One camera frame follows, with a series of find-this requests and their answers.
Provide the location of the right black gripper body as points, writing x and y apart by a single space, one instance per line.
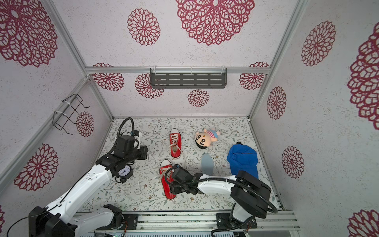
174 180

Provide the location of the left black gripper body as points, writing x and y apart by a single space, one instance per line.
137 154

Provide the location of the light blue insole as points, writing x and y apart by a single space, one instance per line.
207 164

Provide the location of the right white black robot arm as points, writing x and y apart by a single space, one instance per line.
251 195

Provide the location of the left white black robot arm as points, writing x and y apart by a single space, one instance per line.
57 218

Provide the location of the round pressure gauge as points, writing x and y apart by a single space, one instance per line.
125 173

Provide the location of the cartoon boy plush doll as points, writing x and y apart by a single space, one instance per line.
204 139

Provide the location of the blue cap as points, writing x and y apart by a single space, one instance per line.
243 158

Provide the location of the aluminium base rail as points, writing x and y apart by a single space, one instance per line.
205 221

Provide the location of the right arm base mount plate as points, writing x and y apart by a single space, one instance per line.
225 221

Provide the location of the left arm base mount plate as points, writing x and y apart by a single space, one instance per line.
128 222

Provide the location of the black wire wall rack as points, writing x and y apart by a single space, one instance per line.
61 118

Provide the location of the grey metal wall shelf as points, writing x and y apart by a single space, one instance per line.
188 78

